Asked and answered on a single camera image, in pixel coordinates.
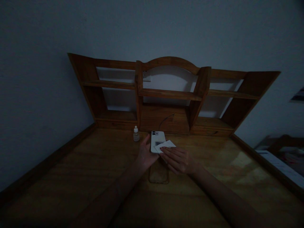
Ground person's right hand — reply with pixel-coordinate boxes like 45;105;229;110
160;147;197;175

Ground person's left hand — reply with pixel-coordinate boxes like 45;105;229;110
136;134;159;169

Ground white smartphone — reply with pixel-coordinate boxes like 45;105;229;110
150;130;166;155

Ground white wipe cloth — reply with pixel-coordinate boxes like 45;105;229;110
154;140;177;157

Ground clear phone case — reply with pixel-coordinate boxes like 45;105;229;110
149;158;170;185

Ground wooden desk shelf unit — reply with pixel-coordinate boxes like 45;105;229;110
67;53;282;137

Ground bed with bedding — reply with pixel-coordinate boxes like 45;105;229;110
254;134;304;190

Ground dark wall poster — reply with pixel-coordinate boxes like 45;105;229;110
289;87;304;103

